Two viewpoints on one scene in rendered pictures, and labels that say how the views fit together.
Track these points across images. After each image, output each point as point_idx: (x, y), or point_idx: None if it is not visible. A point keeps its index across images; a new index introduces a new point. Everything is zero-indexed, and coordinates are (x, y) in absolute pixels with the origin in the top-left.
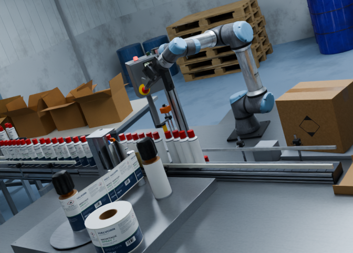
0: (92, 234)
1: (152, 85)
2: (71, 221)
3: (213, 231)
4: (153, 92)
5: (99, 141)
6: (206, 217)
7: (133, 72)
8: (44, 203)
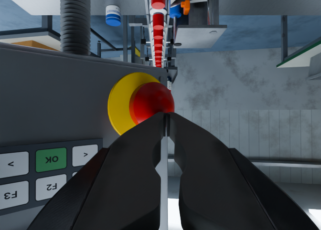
0: None
1: (153, 144)
2: None
3: None
4: (96, 66)
5: (214, 22)
6: None
7: (164, 220)
8: (237, 3)
